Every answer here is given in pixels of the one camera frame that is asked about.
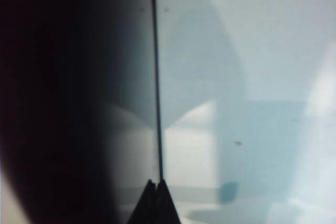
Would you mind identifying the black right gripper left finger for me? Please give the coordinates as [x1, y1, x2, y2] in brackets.
[128, 179, 158, 224]

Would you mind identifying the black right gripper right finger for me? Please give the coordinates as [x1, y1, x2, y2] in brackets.
[156, 178, 182, 224]

